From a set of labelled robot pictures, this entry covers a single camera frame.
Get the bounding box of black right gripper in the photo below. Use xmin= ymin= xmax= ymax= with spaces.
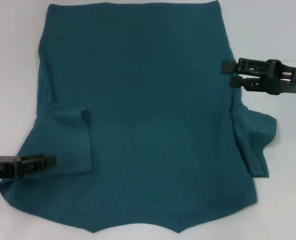
xmin=220 ymin=57 xmax=296 ymax=96

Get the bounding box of teal blue shirt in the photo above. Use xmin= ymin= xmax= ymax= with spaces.
xmin=0 ymin=0 xmax=278 ymax=227

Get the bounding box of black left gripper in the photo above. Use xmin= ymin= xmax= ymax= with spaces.
xmin=0 ymin=154 xmax=57 ymax=181

